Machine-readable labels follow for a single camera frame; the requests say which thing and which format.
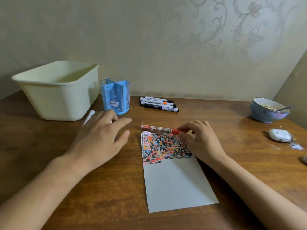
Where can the blue cartoon pen holder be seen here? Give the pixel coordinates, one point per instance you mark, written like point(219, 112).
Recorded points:
point(116, 98)

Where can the black whiteboard marker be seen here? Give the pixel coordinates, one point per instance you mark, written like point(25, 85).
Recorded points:
point(160, 108)
point(154, 104)
point(156, 99)

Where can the white pen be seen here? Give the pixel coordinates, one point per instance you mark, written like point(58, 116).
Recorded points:
point(89, 116)

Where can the food in bowl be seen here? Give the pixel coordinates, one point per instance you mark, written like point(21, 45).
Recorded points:
point(268, 106)

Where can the person's right hand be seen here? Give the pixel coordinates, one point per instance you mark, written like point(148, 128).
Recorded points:
point(206, 143)

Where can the person's right forearm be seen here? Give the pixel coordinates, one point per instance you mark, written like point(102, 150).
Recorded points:
point(254, 194)

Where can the white earbuds case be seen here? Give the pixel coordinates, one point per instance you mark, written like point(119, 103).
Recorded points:
point(279, 134)

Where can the metal spoon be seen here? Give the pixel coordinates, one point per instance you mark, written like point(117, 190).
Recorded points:
point(285, 108)

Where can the person's left thumb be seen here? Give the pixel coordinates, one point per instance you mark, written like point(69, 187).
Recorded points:
point(121, 140)

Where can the person's left forearm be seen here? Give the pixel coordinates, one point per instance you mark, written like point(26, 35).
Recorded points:
point(36, 196)

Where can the person's left hand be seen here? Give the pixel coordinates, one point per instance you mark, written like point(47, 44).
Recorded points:
point(96, 138)

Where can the small grey object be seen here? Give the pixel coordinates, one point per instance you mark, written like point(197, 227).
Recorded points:
point(304, 160)

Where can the blue ceramic bowl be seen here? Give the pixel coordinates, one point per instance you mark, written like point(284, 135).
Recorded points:
point(265, 114)

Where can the red whiteboard marker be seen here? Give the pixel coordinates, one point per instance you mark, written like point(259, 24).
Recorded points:
point(157, 129)

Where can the white paper sheet with scribbles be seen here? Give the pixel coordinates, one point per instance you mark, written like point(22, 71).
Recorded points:
point(172, 179)

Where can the black marker with orange band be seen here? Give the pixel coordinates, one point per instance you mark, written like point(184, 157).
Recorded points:
point(158, 102)

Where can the person's right thumb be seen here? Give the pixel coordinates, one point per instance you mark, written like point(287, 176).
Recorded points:
point(185, 140)

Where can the cream plastic tub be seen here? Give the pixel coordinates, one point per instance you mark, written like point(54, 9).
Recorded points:
point(57, 93)

